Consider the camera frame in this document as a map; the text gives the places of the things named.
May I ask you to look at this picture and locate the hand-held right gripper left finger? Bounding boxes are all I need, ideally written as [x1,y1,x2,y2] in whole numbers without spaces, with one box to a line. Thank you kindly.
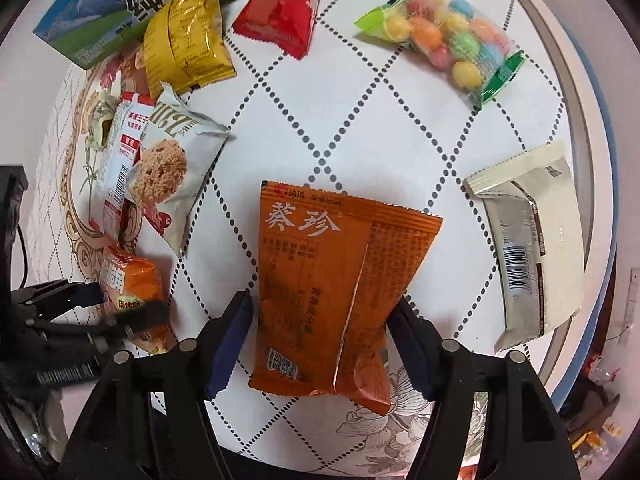
[60,291,256,480]

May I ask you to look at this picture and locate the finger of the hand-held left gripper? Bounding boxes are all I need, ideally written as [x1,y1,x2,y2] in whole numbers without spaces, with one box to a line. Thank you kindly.
[35,301,172,358]
[11,280,106,322]

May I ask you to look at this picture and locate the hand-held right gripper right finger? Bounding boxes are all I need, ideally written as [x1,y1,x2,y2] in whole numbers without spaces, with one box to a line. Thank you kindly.
[385,297,583,480]

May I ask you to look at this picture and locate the small orange snack packet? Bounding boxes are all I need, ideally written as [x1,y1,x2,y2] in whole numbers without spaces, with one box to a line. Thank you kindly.
[97,239,177,357]

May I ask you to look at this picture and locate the large orange snack packet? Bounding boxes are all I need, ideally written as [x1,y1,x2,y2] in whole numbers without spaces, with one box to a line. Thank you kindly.
[248,180,444,417]

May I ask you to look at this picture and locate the cream snack packet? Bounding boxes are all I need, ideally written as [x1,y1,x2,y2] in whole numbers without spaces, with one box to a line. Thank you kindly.
[462,140,586,354]

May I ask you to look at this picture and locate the red and white snack packet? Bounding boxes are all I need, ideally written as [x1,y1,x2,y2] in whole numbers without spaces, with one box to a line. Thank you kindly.
[89,91,157,242]

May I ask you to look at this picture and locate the white cookie snack packet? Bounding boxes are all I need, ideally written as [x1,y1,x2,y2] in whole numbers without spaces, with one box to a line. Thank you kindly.
[125,85,234,257]

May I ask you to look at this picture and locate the floral printed tablecloth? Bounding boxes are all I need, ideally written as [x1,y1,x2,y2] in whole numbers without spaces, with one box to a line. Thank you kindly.
[25,0,609,463]

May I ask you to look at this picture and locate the blue green milk carton box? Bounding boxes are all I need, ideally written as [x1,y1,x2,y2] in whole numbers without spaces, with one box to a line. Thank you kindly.
[32,0,417,71]

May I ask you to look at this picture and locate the yellow snack packet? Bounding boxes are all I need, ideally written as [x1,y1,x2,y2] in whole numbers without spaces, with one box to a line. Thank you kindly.
[142,0,237,99]

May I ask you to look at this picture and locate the colourful candy ball packet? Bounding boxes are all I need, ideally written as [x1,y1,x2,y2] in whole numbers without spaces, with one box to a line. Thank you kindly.
[354,0,526,112]

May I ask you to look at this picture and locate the black cable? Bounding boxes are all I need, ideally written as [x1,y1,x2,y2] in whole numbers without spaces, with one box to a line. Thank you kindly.
[14,224,32,292]

